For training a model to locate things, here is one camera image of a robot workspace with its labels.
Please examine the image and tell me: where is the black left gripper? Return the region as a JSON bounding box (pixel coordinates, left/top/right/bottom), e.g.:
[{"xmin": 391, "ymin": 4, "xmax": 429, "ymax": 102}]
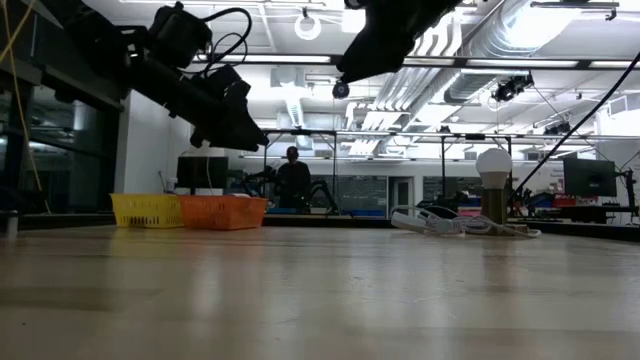
[{"xmin": 127, "ymin": 54, "xmax": 270, "ymax": 153}]

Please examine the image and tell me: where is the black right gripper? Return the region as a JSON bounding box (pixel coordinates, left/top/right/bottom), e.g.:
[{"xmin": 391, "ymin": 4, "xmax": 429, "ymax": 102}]
[{"xmin": 335, "ymin": 0, "xmax": 464, "ymax": 85}]

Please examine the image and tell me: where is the black computer monitor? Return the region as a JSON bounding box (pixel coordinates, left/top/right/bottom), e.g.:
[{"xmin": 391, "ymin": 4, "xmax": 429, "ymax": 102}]
[
  {"xmin": 176, "ymin": 156, "xmax": 230, "ymax": 190},
  {"xmin": 562, "ymin": 157, "xmax": 618, "ymax": 198}
]

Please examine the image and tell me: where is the person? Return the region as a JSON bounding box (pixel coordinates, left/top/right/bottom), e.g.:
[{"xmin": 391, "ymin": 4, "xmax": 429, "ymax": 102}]
[{"xmin": 274, "ymin": 145, "xmax": 314, "ymax": 210}]

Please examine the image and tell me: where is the orange plastic basket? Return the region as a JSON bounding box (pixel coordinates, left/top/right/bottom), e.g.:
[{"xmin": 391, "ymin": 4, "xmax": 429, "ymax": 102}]
[{"xmin": 178, "ymin": 194, "xmax": 269, "ymax": 231}]

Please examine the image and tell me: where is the yellow plastic basket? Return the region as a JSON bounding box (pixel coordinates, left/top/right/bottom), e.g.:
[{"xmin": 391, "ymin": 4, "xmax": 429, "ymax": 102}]
[{"xmin": 109, "ymin": 193, "xmax": 184, "ymax": 229}]

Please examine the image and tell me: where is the white bulb lamp brass base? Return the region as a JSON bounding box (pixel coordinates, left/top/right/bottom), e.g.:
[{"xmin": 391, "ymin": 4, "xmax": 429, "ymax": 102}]
[{"xmin": 474, "ymin": 147, "xmax": 514, "ymax": 225}]

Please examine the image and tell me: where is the white power adapter bar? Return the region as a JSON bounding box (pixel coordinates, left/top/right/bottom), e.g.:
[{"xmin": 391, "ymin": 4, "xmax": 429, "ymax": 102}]
[{"xmin": 389, "ymin": 204, "xmax": 444, "ymax": 235}]

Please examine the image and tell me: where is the small grey block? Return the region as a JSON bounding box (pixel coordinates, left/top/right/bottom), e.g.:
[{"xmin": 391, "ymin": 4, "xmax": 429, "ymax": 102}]
[{"xmin": 0, "ymin": 209, "xmax": 20, "ymax": 237}]

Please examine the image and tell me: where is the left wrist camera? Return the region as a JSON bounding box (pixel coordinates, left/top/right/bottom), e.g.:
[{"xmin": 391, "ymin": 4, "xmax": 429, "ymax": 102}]
[{"xmin": 207, "ymin": 63, "xmax": 252, "ymax": 104}]

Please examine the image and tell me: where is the black workstation frame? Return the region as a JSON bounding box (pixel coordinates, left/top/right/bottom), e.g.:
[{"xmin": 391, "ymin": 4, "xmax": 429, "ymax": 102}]
[
  {"xmin": 260, "ymin": 128, "xmax": 339, "ymax": 211},
  {"xmin": 439, "ymin": 132, "xmax": 515, "ymax": 211}
]

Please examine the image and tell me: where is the white ring light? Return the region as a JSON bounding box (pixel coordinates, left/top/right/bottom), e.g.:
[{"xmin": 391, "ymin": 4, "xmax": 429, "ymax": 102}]
[{"xmin": 293, "ymin": 12, "xmax": 323, "ymax": 42}]

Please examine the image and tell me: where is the black ceiling spot camera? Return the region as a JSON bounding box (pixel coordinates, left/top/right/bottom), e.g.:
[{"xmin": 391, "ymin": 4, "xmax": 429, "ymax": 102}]
[{"xmin": 492, "ymin": 73, "xmax": 535, "ymax": 104}]

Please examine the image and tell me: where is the black hanging arm cable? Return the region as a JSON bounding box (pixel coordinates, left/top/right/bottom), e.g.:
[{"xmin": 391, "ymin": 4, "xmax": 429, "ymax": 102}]
[{"xmin": 508, "ymin": 49, "xmax": 640, "ymax": 206}]

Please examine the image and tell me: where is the yellow hanging cable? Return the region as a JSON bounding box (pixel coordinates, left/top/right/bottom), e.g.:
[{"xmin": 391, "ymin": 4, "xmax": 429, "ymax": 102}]
[{"xmin": 0, "ymin": 0, "xmax": 51, "ymax": 214}]

